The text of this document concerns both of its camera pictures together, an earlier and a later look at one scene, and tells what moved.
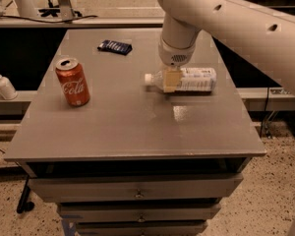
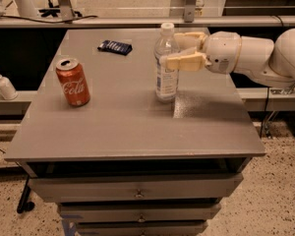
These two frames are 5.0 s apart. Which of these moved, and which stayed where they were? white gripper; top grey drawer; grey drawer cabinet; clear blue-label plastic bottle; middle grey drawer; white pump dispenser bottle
Moved: clear blue-label plastic bottle; white gripper
Stayed: middle grey drawer; top grey drawer; white pump dispenser bottle; grey drawer cabinet
